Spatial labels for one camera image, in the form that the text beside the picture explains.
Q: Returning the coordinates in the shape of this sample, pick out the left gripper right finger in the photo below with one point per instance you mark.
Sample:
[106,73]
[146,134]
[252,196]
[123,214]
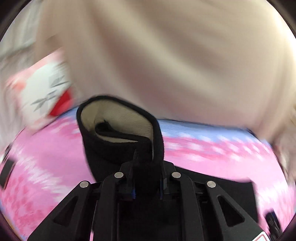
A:
[210,208]

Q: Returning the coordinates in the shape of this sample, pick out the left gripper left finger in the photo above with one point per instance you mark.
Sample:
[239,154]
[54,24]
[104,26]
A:
[88,212]

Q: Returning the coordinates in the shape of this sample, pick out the black pants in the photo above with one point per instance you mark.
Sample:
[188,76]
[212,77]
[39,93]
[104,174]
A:
[117,134]

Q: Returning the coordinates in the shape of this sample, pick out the pink rose bedsheet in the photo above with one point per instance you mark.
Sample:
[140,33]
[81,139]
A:
[51,162]

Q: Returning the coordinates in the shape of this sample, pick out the white cartoon face pillow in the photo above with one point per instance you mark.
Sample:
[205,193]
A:
[43,91]

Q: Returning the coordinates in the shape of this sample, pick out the large beige pillow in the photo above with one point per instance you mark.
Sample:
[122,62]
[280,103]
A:
[227,63]

